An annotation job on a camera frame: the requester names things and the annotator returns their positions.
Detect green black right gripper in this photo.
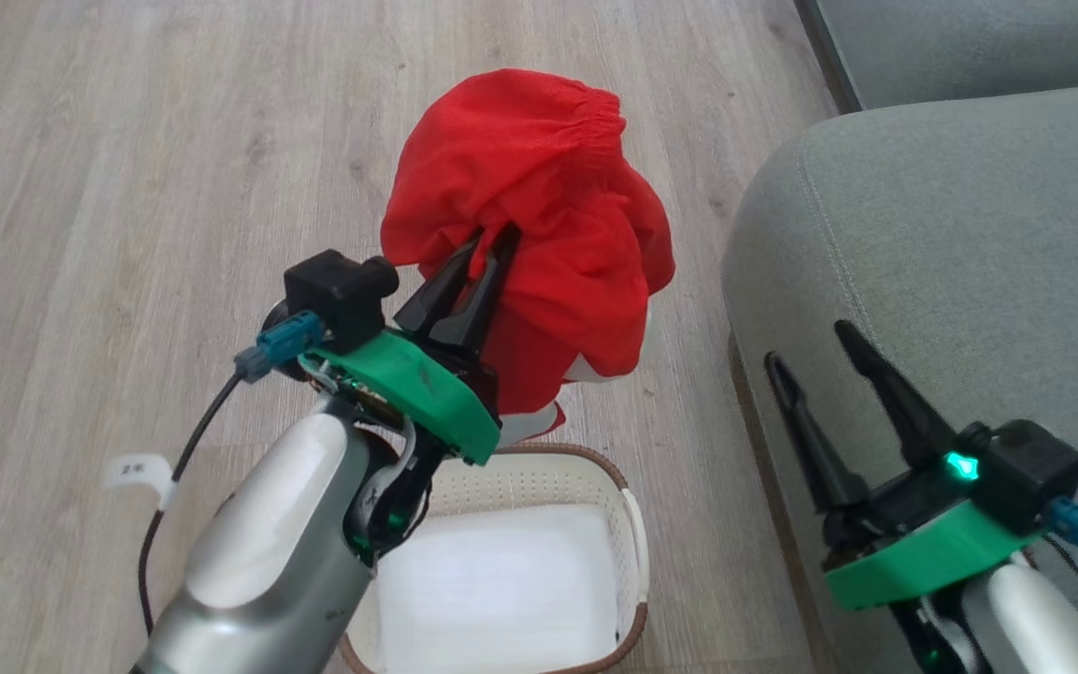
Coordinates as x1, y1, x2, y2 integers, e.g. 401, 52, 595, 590
764, 320, 1042, 612

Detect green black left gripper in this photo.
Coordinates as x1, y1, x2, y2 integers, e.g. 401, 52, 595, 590
299, 225, 521, 467

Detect red shorts with elastic waist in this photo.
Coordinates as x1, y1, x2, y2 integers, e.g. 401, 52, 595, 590
380, 68, 677, 415

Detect white laundry basket brown rim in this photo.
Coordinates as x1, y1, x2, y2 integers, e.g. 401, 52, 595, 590
338, 444, 650, 674

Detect grey sofa seat cushion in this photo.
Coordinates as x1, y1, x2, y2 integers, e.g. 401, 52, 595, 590
796, 0, 1078, 114

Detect blue left cable connector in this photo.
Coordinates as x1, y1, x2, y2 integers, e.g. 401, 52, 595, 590
234, 311, 328, 383

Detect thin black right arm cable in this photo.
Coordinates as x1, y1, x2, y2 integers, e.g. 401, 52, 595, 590
1030, 534, 1078, 619

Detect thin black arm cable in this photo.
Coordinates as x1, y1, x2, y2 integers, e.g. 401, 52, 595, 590
1030, 534, 1078, 619
136, 369, 250, 639

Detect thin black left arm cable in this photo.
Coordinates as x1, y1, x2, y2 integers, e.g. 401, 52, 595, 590
136, 369, 250, 639

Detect white cable label tag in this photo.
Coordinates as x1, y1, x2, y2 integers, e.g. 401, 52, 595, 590
107, 453, 176, 512

